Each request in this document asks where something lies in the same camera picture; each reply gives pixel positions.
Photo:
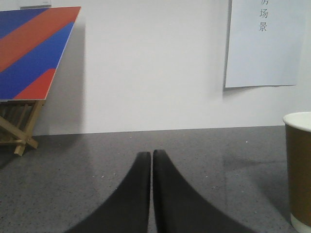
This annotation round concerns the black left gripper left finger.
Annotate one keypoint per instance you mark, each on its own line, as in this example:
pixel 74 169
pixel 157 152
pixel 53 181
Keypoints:
pixel 127 208

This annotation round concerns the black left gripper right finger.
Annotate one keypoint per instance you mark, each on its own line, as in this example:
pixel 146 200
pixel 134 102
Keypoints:
pixel 180 209

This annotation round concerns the brown paper cup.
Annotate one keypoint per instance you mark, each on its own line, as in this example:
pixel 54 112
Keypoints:
pixel 298 148

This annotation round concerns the wooden folding stand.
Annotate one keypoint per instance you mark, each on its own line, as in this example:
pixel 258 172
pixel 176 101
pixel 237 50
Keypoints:
pixel 17 121

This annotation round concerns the blue red striped board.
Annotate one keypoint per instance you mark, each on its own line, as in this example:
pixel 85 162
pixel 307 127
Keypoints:
pixel 32 43

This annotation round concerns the white paper on wall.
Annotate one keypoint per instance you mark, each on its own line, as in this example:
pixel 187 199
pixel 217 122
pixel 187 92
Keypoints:
pixel 265 42

